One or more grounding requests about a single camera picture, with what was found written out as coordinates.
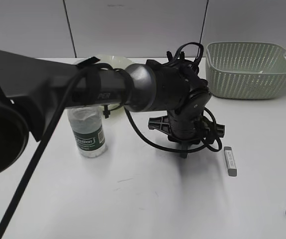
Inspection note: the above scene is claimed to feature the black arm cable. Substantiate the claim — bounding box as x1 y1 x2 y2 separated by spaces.
0 42 222 239

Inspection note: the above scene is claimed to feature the frosted wavy glass plate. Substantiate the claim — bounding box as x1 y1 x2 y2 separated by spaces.
95 54 133 119

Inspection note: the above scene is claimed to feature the pale green plastic basket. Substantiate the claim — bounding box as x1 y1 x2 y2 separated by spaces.
206 41 286 100

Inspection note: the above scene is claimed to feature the clear water bottle green label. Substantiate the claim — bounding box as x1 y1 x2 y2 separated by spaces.
67 107 107 158

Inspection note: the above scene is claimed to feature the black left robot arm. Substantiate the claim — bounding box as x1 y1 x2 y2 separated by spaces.
0 50 225 173

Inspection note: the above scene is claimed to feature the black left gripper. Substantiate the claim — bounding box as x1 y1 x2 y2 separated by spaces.
148 109 225 159

